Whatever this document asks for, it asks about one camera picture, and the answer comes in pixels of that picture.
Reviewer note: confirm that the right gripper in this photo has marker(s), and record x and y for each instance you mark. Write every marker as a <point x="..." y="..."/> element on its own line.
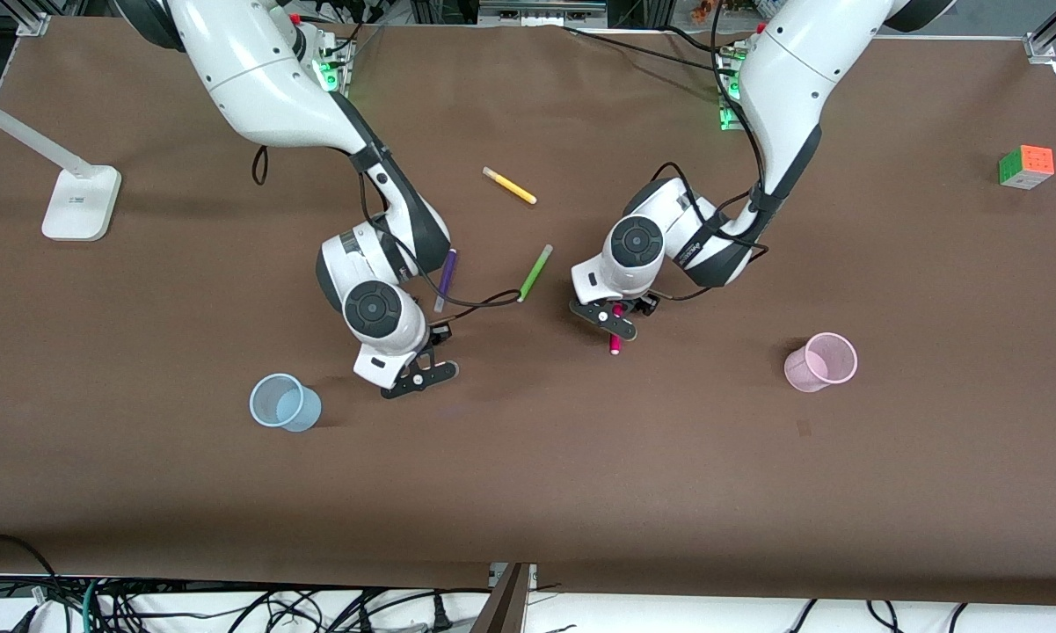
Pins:
<point x="439" y="334"/>

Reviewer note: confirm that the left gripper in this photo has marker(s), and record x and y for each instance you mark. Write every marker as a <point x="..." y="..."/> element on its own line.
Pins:
<point x="644" y="304"/>

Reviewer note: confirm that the pink marker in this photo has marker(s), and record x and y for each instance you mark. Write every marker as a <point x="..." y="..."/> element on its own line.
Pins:
<point x="615" y="345"/>

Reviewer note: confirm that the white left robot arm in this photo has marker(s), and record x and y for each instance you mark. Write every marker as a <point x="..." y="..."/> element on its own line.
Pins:
<point x="782" y="79"/>

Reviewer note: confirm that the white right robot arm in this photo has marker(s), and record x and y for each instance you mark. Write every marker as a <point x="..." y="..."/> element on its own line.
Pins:
<point x="255" y="79"/>

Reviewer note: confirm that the purple marker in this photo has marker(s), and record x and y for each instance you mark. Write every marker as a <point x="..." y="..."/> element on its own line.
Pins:
<point x="446" y="280"/>

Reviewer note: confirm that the green marker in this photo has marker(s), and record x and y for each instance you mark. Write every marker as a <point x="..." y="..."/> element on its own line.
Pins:
<point x="535" y="273"/>

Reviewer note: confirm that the blue plastic cup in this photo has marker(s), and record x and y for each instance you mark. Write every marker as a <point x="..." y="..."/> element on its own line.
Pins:
<point x="283" y="404"/>

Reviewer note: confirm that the yellow marker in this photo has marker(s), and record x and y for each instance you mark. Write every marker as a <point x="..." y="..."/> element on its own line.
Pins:
<point x="509" y="185"/>

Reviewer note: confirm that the pink plastic cup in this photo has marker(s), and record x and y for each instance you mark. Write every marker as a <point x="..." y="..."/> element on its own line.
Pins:
<point x="822" y="362"/>

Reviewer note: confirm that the brown table leg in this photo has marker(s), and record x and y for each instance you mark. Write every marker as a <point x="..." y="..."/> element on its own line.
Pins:
<point x="501" y="602"/>

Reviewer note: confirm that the white lamp stand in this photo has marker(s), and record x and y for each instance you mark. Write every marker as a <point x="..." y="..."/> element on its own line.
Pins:
<point x="81" y="204"/>

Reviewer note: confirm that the colourful puzzle cube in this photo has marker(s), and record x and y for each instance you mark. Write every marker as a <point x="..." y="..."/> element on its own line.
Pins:
<point x="1026" y="167"/>

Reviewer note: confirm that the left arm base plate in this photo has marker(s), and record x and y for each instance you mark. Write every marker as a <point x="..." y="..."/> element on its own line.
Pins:
<point x="730" y="88"/>

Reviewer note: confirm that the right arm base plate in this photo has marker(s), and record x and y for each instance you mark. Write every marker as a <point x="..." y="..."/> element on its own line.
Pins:
<point x="336" y="63"/>

